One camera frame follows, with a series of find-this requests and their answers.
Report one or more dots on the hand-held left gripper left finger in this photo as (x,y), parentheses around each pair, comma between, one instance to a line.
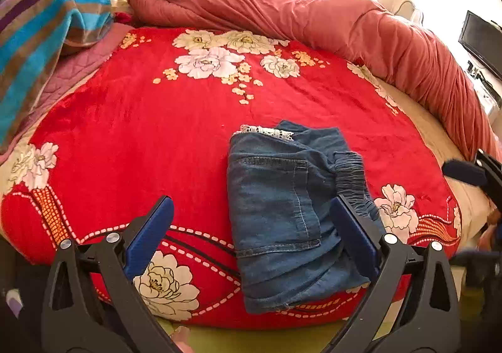
(151,235)

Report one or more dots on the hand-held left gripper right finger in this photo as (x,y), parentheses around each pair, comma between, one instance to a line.
(353,237)

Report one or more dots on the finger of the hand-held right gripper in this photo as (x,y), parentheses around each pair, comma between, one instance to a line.
(462,172)

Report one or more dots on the blue denim pants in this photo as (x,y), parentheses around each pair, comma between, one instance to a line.
(274,211)

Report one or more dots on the person's right hand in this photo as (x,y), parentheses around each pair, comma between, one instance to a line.
(492,227)

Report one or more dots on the pink slipper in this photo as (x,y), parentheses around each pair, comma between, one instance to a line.
(180,339)

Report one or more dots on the red floral blanket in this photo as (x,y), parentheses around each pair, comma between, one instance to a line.
(137,121)

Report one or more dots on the black monitor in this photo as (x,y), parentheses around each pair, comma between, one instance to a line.
(480,41)

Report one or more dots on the purple slipper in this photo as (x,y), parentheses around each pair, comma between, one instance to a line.
(15,304)

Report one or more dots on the pink quilted cloth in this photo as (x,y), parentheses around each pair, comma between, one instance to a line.
(78,70)

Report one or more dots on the rust red comforter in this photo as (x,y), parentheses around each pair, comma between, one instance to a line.
(313,11)

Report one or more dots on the striped towel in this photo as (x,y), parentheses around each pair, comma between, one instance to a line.
(39,35)

